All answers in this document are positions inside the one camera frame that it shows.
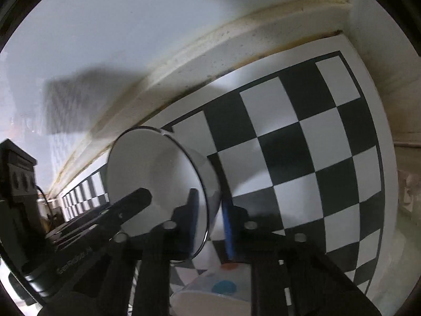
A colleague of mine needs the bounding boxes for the white bowl with blue print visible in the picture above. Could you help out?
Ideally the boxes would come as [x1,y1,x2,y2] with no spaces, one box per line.
[169,263,254,316]

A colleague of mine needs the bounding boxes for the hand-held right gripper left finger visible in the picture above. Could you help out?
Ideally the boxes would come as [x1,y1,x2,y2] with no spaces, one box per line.
[110,187,211,316]

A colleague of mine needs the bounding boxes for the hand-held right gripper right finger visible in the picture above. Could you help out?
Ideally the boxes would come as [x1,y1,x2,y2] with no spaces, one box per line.
[222,200,383,316]

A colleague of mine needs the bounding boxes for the white bowl with dark rim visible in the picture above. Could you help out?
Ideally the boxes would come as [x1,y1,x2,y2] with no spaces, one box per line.
[106,127,223,263]

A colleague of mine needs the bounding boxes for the black white checkered cloth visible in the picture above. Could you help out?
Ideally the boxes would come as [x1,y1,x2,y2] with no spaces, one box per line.
[61,36,395,303]

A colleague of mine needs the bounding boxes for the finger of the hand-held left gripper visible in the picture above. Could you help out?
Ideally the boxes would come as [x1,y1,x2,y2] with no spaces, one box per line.
[95,187,153,236]

